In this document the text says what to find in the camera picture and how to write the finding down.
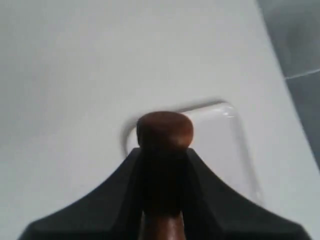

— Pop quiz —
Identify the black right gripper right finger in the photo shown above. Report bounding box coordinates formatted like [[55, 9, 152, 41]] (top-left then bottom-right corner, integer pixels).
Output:
[[182, 148, 310, 240]]

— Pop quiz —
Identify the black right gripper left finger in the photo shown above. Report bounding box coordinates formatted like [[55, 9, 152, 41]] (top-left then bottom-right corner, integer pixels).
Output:
[[20, 148, 142, 240]]

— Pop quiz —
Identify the brown wooden pestle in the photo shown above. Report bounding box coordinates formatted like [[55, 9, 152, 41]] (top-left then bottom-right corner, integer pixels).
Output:
[[136, 111, 194, 240]]

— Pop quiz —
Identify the white plastic tray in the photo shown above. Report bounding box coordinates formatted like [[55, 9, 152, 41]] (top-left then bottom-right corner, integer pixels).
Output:
[[121, 99, 266, 208]]

